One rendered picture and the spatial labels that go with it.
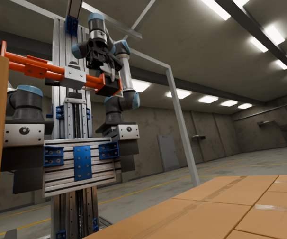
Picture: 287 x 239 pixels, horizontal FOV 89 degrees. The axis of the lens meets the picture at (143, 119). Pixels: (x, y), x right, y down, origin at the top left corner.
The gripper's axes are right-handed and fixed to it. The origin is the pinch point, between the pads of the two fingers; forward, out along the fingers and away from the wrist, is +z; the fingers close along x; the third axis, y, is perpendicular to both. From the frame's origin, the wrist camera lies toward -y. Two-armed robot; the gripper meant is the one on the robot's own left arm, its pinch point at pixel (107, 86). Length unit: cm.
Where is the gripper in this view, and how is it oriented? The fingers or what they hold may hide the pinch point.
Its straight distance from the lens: 64.4
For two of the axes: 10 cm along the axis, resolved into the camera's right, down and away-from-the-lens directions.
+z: 1.7, 9.5, -2.6
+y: -7.3, -0.6, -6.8
